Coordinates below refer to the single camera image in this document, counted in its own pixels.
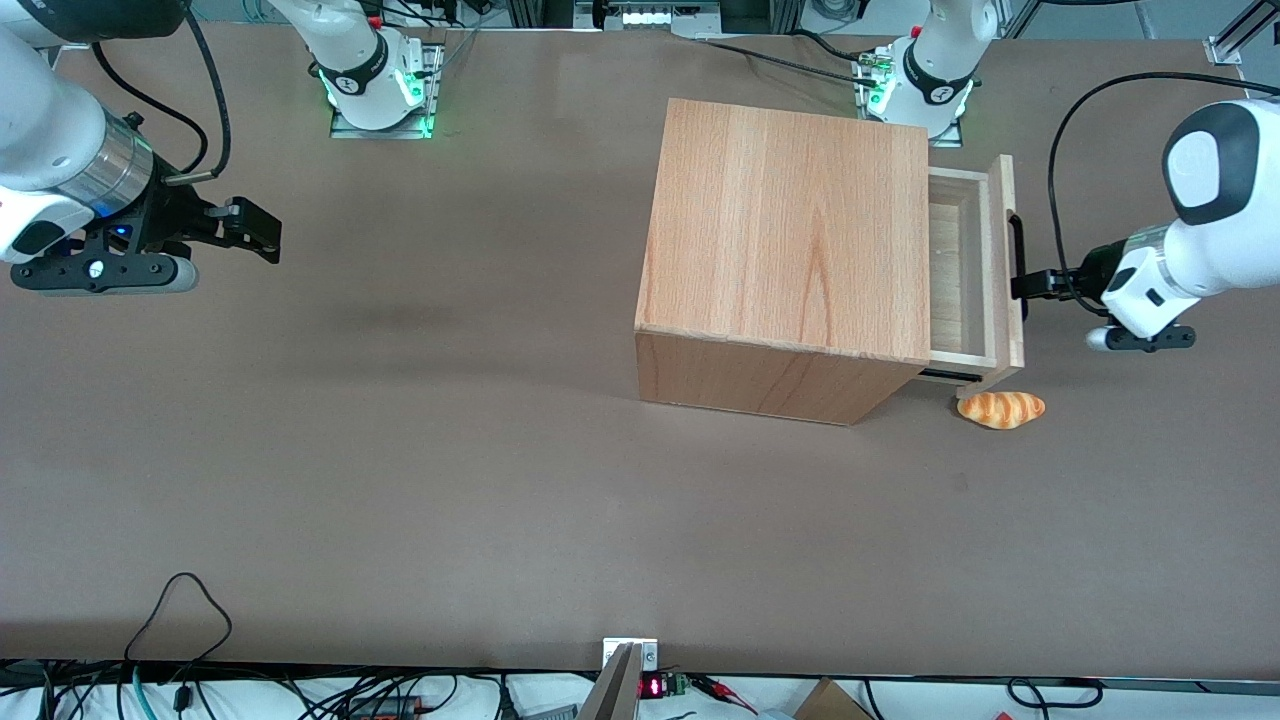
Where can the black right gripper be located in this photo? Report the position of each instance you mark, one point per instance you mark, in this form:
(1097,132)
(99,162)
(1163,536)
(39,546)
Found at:
(172,215)

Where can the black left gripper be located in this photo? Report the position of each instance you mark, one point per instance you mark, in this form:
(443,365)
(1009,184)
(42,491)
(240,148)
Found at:
(1093,268)

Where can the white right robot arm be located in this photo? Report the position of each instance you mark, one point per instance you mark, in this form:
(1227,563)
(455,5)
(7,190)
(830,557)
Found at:
(50,130)

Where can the light wooden drawer cabinet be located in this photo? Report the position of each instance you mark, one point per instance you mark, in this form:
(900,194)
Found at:
(780,220)

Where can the toy croissant bread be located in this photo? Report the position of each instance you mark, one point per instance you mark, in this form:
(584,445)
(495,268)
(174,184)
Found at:
(1000,409)

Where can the brown cardboard piece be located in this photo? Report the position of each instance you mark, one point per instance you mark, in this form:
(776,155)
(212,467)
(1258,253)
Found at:
(832,704)

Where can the red and black clip leads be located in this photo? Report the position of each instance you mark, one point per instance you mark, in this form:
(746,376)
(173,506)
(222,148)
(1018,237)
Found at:
(722,688)

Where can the red digit display module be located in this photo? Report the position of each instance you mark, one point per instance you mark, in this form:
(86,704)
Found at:
(652,687)

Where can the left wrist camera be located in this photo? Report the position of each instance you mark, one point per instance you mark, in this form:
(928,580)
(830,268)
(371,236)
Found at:
(1140,339)

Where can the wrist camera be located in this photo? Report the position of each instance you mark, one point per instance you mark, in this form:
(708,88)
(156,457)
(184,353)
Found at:
(100,272)
(1140,339)

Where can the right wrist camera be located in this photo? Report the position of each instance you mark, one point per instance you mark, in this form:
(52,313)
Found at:
(100,272)

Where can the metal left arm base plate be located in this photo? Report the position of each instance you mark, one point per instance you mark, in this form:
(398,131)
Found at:
(948,138)

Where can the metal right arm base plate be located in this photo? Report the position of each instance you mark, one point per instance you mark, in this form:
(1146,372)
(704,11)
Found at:
(432,90)

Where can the aluminium frame profile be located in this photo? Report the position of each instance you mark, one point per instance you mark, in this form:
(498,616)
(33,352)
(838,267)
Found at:
(1238,38)

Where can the small metal bracket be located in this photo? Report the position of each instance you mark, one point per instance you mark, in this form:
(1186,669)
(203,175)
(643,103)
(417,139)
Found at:
(648,653)

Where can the aluminium camera mount bar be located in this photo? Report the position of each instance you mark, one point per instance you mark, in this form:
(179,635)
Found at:
(615,690)

